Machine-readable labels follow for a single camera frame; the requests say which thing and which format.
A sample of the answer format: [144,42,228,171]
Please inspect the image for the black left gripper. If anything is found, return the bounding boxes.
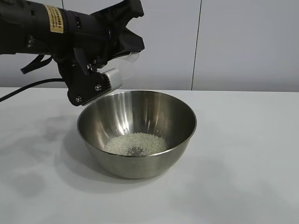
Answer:
[46,0,146,68]

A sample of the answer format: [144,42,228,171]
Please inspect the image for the clear plastic measuring cup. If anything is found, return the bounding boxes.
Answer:
[101,51,141,72]

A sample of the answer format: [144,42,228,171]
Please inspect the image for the white rice grains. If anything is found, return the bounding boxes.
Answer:
[103,132,169,156]

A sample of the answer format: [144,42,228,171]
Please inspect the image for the stainless steel mixing bowl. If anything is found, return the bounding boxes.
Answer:
[77,90,197,180]

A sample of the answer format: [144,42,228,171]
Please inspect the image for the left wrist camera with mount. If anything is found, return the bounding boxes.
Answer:
[57,48,124,108]

